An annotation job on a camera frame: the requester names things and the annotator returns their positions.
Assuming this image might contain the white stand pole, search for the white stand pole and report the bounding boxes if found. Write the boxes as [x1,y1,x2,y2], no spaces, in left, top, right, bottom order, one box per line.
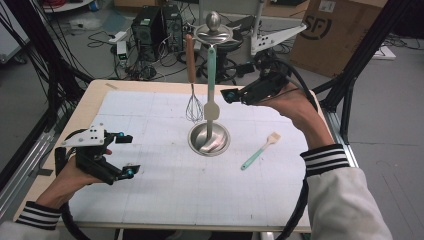
[249,0,266,64]

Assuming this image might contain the spatula with mint green handle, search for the spatula with mint green handle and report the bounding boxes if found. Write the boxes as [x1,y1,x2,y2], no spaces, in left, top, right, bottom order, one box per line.
[203,45,221,122]

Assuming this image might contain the black stool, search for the black stool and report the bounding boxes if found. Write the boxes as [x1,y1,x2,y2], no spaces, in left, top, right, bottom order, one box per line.
[195,15,257,86]

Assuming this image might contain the thick black cable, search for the thick black cable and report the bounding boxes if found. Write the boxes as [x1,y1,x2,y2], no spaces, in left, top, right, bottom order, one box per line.
[273,58,319,240]
[54,129,91,240]

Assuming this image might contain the white power strip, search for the white power strip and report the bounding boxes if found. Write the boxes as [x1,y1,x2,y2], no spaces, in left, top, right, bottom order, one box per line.
[371,44,398,61]
[108,30,129,44]

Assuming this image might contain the white round table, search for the white round table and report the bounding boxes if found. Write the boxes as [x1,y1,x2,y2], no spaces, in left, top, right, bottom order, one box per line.
[41,0,94,14]

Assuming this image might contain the black metal frame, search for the black metal frame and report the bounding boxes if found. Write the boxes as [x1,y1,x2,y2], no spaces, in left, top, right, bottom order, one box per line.
[312,0,413,145]
[0,0,94,191]

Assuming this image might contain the large black computer tower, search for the large black computer tower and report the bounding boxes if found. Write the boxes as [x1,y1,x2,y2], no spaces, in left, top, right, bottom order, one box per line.
[130,5,166,63]

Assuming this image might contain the wooden table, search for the wooden table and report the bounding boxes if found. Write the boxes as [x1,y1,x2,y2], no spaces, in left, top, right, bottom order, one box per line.
[13,79,334,233]

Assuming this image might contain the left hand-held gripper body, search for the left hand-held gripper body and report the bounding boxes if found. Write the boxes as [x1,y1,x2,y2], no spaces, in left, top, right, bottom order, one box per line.
[59,122,125,186]

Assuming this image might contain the silver aluminium rail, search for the silver aluminium rail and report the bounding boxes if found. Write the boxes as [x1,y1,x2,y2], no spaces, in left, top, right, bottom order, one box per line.
[324,109,359,168]
[0,131,56,218]

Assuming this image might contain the person's right hand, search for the person's right hand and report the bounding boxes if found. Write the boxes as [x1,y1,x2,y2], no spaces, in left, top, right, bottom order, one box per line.
[256,83,324,133]

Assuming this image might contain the person's left hand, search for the person's left hand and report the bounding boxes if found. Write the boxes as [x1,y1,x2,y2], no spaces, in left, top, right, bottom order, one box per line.
[36,149,113,208]

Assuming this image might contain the pastry brush with mint handle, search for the pastry brush with mint handle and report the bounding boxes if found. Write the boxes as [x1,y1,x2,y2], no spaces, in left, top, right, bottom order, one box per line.
[240,131,282,171]

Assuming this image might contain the wire whisk with wooden handle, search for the wire whisk with wooden handle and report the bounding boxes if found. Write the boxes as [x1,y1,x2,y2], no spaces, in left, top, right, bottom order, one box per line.
[184,33,205,124]

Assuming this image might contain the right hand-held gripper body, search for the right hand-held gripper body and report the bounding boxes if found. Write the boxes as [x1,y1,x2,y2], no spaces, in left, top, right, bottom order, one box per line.
[239,23,309,105]

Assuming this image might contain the narrow black computer tower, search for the narrow black computer tower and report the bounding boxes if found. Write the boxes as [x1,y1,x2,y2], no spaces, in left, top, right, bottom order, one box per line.
[162,3,184,53]

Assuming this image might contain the white grid mat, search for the white grid mat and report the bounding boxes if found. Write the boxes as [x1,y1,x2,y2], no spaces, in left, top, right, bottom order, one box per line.
[68,90,313,228]

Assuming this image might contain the steel utensil stand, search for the steel utensil stand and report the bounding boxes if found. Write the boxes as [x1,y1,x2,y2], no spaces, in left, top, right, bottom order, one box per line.
[187,10,243,158]

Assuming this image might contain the cardboard box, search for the cardboard box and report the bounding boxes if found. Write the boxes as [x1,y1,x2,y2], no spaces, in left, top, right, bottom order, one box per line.
[289,0,389,78]

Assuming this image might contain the small white device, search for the small white device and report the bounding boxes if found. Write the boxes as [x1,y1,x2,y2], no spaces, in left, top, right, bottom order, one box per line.
[115,40,129,64]

